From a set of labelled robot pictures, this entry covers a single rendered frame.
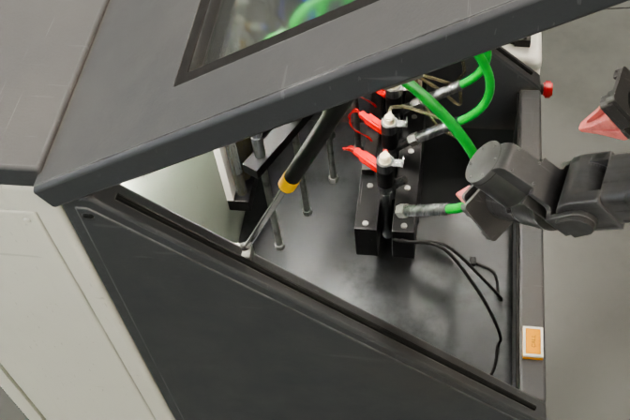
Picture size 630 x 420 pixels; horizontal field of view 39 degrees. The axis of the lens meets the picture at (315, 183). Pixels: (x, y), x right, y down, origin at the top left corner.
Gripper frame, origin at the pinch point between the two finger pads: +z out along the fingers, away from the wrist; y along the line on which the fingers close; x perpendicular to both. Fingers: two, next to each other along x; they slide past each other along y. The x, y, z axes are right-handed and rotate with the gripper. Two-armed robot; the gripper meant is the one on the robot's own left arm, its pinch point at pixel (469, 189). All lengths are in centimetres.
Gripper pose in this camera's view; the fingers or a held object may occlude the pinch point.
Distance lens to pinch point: 124.8
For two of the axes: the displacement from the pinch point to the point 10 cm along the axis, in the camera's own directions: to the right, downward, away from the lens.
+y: -6.9, 7.0, -1.8
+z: -3.4, -0.9, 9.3
